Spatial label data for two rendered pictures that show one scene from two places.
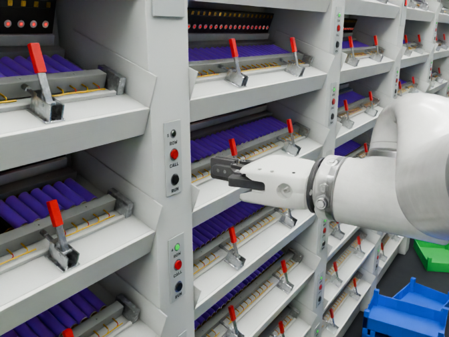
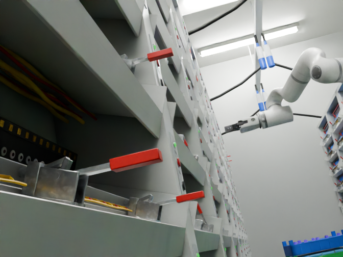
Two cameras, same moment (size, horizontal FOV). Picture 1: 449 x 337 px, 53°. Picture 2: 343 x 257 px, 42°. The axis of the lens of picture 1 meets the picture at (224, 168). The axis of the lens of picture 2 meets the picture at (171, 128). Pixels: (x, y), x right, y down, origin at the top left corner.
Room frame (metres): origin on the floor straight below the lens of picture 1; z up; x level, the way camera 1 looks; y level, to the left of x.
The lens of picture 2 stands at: (-1.16, 1.22, 0.51)
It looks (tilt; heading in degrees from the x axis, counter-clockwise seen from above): 16 degrees up; 333
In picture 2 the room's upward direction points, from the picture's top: 12 degrees counter-clockwise
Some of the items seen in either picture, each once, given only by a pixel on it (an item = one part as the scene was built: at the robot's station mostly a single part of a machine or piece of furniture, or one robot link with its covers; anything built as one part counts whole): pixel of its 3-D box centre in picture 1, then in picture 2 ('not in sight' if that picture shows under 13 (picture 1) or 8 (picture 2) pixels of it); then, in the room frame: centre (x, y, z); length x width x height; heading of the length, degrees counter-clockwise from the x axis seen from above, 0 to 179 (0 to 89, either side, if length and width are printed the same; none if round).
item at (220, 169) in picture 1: (225, 172); (230, 127); (0.63, 0.00, 1.06); 0.07 x 0.03 x 0.03; 56
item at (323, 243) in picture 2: not in sight; (314, 242); (0.82, -0.47, 0.44); 0.30 x 0.20 x 0.08; 64
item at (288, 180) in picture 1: (289, 180); (249, 123); (0.59, -0.09, 1.06); 0.11 x 0.10 x 0.07; 56
